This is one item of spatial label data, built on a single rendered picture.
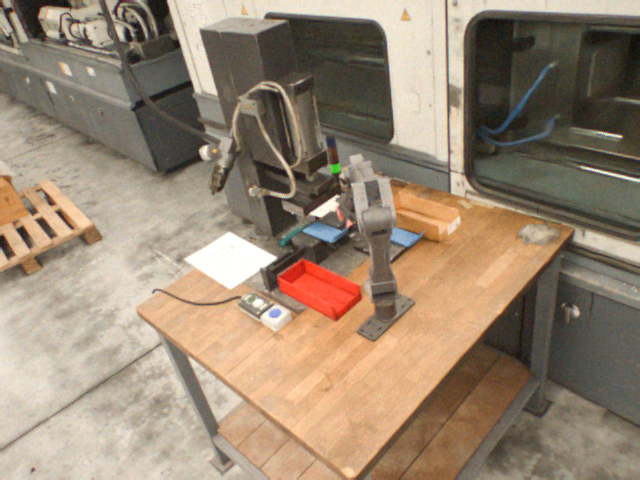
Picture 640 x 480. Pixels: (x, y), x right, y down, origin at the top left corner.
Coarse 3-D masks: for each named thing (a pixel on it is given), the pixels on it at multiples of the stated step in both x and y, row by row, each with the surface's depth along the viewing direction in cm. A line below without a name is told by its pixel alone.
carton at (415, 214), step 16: (400, 192) 196; (400, 208) 199; (416, 208) 195; (432, 208) 189; (448, 208) 183; (400, 224) 188; (416, 224) 182; (432, 224) 176; (448, 224) 186; (432, 240) 180
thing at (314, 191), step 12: (276, 168) 184; (288, 180) 175; (300, 180) 172; (312, 180) 170; (324, 180) 169; (300, 192) 172; (312, 192) 169; (324, 192) 171; (336, 192) 175; (288, 204) 170; (300, 204) 167; (312, 204) 168
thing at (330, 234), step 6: (318, 222) 185; (306, 228) 183; (312, 228) 182; (318, 228) 182; (324, 228) 181; (330, 228) 181; (348, 228) 175; (318, 234) 178; (324, 234) 178; (330, 234) 177; (336, 234) 177; (342, 234) 175; (330, 240) 174; (336, 240) 174
